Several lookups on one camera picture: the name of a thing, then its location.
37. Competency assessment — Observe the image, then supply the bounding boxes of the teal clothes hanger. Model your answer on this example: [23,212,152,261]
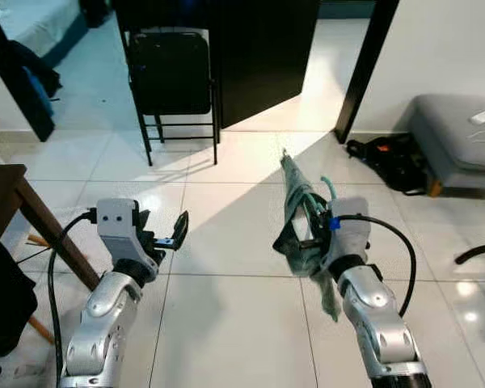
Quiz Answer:
[318,175,339,204]

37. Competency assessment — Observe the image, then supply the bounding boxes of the black bag with orange mark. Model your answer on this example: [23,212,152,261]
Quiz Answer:
[344,135,428,196]

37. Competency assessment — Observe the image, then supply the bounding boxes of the brown wooden table leg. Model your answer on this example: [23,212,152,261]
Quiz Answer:
[0,163,99,293]

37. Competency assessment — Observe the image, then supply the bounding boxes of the black folding chair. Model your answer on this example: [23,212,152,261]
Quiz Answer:
[120,27,222,167]

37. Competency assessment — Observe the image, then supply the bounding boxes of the grey upholstered ottoman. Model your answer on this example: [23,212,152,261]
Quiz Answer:
[409,94,485,198]

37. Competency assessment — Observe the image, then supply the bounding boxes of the dark backpack with blue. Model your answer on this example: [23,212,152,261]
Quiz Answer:
[11,40,62,103]

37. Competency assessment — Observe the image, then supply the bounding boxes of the bed with pale sheet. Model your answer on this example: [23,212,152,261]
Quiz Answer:
[0,0,86,58]

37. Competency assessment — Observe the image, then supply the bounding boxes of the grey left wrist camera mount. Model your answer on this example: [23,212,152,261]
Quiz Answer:
[96,197,159,265]

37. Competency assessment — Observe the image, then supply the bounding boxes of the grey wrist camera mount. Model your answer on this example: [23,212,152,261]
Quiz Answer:
[96,197,159,265]
[321,196,372,273]

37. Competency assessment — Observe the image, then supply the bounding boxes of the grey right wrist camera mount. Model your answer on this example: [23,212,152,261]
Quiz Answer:
[321,196,372,273]

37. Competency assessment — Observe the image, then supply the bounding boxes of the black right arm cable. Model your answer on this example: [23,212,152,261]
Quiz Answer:
[335,213,418,319]

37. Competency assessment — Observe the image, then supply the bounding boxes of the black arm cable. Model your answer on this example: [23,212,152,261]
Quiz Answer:
[335,213,418,319]
[46,209,99,382]

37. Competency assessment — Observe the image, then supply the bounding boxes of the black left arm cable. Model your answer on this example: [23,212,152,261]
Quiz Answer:
[46,209,99,382]

